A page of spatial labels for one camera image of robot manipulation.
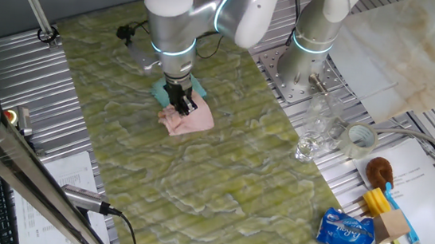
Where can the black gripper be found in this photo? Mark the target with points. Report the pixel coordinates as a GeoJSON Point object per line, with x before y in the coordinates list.
{"type": "Point", "coordinates": [177, 85]}

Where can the pink fluffy cloth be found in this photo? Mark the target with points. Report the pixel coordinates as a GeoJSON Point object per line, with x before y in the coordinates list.
{"type": "Point", "coordinates": [197, 122]}

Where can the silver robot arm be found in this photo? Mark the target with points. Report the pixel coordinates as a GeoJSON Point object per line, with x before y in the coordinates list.
{"type": "Point", "coordinates": [171, 21]}

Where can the teal fluffy cloth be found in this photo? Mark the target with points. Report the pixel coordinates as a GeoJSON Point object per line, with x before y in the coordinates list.
{"type": "Point", "coordinates": [158, 92]}

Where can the green marbled table mat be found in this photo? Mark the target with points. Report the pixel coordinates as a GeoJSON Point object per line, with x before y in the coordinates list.
{"type": "Point", "coordinates": [196, 176]}

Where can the black foam microphone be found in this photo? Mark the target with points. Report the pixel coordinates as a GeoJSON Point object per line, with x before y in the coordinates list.
{"type": "Point", "coordinates": [124, 33]}

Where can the white sheet with printed table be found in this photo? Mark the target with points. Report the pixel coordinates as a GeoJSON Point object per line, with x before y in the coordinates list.
{"type": "Point", "coordinates": [72, 172]}

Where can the small clear glass cup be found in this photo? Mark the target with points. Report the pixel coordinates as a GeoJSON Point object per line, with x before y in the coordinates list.
{"type": "Point", "coordinates": [307, 148]}

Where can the clear packing tape roll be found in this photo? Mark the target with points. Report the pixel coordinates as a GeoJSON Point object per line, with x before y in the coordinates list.
{"type": "Point", "coordinates": [345, 144]}

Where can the yellow red stop button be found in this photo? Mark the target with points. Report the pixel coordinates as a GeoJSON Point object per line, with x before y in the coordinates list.
{"type": "Point", "coordinates": [10, 117]}

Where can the clear glass stirring rod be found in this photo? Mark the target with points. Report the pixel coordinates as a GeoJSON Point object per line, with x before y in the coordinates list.
{"type": "Point", "coordinates": [380, 89]}

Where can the blue tissue pack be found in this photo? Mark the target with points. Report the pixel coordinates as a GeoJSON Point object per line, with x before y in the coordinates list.
{"type": "Point", "coordinates": [345, 232]}

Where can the brown round scrubber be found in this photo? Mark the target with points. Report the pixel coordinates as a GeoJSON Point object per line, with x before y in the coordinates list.
{"type": "Point", "coordinates": [378, 171]}

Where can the yellow sponge brush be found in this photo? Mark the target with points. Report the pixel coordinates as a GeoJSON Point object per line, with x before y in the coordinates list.
{"type": "Point", "coordinates": [376, 201]}

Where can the beige marble board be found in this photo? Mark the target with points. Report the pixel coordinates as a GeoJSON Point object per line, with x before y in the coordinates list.
{"type": "Point", "coordinates": [408, 48]}

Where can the blue plastic brush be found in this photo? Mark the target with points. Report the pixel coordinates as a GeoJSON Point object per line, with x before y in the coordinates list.
{"type": "Point", "coordinates": [394, 203]}

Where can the small wooden block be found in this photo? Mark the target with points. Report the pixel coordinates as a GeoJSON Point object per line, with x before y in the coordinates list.
{"type": "Point", "coordinates": [391, 227]}

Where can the white sheet with few lines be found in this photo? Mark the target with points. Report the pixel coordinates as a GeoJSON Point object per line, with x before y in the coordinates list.
{"type": "Point", "coordinates": [426, 198]}

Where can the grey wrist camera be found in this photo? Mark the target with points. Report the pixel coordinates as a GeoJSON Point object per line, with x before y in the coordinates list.
{"type": "Point", "coordinates": [139, 56]}

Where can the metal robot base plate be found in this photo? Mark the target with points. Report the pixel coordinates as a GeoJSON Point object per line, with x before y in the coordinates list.
{"type": "Point", "coordinates": [284, 90]}

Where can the silver depth camera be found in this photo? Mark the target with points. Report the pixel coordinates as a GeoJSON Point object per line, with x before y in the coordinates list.
{"type": "Point", "coordinates": [82, 198]}

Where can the shiny steel frame beam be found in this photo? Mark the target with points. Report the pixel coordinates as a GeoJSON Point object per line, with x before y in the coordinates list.
{"type": "Point", "coordinates": [17, 167]}

